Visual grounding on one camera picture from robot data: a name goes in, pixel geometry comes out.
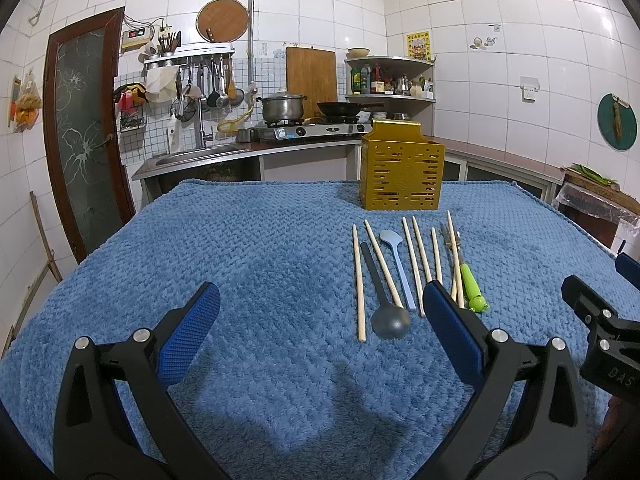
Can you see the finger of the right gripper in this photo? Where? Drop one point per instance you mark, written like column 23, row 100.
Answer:
column 612, row 358
column 628, row 268

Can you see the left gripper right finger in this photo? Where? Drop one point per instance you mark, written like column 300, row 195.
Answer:
column 525, row 418

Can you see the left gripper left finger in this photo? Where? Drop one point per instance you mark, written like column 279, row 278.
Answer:
column 93, row 438

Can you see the green handled metal fork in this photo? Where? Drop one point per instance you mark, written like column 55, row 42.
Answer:
column 476, row 301

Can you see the wooden chopstick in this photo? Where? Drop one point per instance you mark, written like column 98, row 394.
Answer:
column 361, row 311
column 436, row 252
column 422, row 250
column 383, row 264
column 457, row 268
column 414, row 267

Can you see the light blue plastic spoon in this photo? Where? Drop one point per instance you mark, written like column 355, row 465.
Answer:
column 393, row 239

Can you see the kitchen counter with cabinets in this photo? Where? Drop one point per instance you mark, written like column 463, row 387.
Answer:
column 331, row 159

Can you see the steel kitchen sink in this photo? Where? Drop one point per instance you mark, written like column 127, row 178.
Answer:
column 201, row 153

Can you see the dark grey plastic spoon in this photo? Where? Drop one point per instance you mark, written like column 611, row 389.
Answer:
column 388, row 321

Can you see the blue knitted table cloth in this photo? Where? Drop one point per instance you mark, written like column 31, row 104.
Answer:
column 281, row 388

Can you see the yellow perforated utensil holder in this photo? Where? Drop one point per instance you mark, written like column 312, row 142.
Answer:
column 401, row 168

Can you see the steel gas stove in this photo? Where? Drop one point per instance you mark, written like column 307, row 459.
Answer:
column 289, row 131

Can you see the corner steel shelf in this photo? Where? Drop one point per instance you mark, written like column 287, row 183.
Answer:
column 395, row 84

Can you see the steel sink faucet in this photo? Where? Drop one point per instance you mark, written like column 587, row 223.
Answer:
column 202, row 137

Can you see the black wok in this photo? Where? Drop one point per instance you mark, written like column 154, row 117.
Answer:
column 340, row 111

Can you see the steel cooking pot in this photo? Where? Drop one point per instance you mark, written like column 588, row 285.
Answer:
column 282, row 106

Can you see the dark wooden glass door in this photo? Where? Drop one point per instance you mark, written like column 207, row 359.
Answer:
column 89, row 182

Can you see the wooden cutting board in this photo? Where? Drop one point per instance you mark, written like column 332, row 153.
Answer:
column 312, row 73

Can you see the steel hanging utensil rack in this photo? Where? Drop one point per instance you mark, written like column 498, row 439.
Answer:
column 194, row 54

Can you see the round woven tray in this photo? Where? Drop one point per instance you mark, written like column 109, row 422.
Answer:
column 222, row 21

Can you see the green round wall board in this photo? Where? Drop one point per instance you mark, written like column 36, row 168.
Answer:
column 617, row 122

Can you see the white wall socket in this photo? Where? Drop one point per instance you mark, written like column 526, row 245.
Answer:
column 530, row 87

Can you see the yellow wall poster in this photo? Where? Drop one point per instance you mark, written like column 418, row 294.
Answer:
column 419, row 46

